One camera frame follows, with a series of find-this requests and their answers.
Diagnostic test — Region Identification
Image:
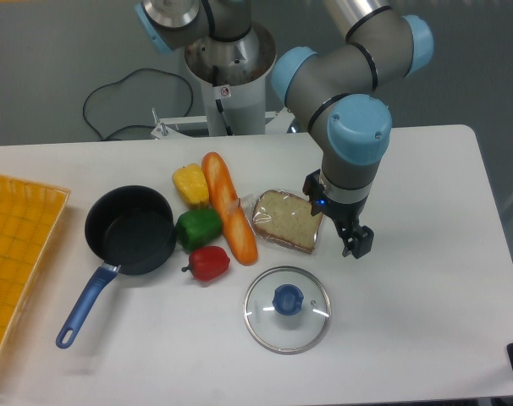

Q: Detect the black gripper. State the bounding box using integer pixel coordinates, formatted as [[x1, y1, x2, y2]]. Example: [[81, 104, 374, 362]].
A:
[[302, 170, 374, 259]]

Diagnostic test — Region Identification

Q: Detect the toast slice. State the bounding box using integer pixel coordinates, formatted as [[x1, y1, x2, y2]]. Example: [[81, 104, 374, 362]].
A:
[[239, 189, 323, 254]]

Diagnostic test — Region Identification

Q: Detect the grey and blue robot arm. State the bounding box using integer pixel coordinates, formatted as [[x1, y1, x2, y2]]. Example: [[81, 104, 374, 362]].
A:
[[135, 1, 434, 258]]

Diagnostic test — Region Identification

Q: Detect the glass lid with blue knob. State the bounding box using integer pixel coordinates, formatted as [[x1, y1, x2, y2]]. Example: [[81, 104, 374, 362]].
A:
[[243, 266, 332, 354]]

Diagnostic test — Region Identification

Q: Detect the orange baguette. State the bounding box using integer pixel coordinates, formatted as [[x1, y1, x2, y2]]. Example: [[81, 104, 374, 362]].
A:
[[201, 151, 258, 266]]

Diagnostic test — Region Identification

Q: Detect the red bell pepper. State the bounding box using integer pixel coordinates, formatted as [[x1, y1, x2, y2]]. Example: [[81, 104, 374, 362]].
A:
[[181, 246, 230, 283]]

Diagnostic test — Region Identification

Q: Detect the green bell pepper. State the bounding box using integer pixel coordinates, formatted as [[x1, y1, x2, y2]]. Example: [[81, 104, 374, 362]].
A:
[[175, 208, 223, 253]]

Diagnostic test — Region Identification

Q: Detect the yellow bell pepper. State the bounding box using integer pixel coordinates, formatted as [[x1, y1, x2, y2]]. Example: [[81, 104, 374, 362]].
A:
[[172, 163, 209, 209]]

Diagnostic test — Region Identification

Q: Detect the yellow plastic basket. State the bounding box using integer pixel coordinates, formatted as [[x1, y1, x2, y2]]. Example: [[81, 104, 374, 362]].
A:
[[0, 174, 70, 356]]

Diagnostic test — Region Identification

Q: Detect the white metal base frame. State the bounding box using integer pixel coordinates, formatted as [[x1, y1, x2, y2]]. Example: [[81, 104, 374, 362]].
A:
[[150, 107, 306, 140]]

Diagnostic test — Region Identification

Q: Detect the black pan with blue handle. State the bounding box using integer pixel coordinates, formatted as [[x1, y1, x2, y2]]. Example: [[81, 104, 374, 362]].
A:
[[56, 185, 176, 349]]

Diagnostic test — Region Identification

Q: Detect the black cable on floor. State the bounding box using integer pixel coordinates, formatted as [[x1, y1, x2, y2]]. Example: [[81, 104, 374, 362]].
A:
[[82, 68, 195, 141]]

